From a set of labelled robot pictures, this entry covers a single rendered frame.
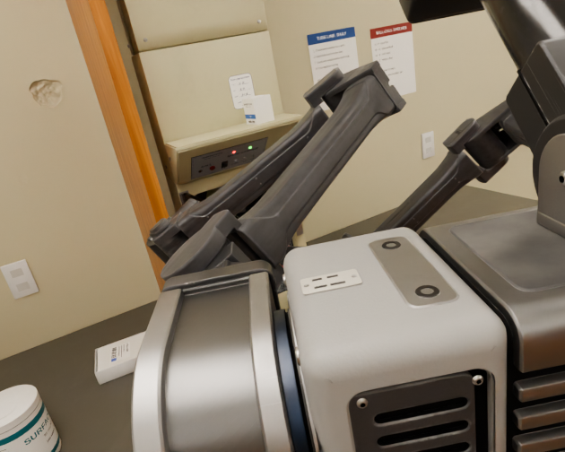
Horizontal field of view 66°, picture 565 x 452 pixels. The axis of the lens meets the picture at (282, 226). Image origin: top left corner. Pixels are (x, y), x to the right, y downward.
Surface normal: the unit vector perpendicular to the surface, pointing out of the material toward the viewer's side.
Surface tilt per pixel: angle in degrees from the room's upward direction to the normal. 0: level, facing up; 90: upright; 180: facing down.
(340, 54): 90
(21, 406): 0
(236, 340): 3
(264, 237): 72
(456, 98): 90
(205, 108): 90
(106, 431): 0
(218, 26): 90
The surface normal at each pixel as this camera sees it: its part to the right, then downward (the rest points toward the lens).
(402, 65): 0.45, 0.25
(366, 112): 0.54, -0.11
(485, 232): -0.18, -0.91
